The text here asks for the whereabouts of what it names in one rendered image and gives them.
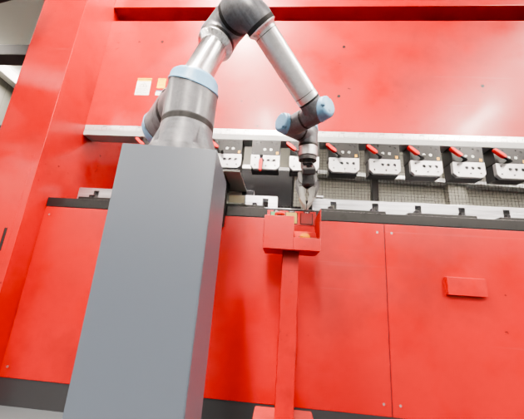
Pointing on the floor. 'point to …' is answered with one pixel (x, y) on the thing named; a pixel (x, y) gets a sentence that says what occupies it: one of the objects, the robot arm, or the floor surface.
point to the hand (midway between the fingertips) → (306, 206)
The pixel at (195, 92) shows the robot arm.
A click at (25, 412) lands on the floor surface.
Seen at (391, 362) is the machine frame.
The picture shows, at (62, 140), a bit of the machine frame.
